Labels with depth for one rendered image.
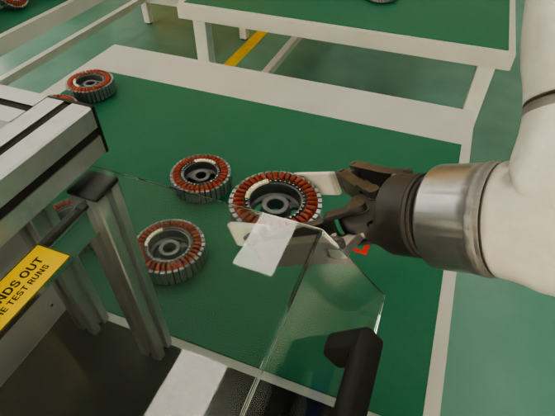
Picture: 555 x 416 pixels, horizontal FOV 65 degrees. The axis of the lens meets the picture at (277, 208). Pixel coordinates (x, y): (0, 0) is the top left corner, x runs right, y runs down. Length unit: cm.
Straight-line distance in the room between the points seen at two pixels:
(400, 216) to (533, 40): 15
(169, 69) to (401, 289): 85
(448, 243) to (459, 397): 118
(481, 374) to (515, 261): 124
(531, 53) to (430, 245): 15
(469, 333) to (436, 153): 81
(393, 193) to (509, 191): 10
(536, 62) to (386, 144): 64
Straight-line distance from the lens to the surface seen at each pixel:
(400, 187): 38
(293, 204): 54
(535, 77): 35
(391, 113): 107
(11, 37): 166
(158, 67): 128
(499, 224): 33
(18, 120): 39
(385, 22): 155
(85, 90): 115
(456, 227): 34
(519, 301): 177
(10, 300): 33
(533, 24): 36
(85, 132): 38
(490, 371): 158
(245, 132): 97
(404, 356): 64
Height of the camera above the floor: 130
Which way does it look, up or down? 45 degrees down
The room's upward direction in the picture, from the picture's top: straight up
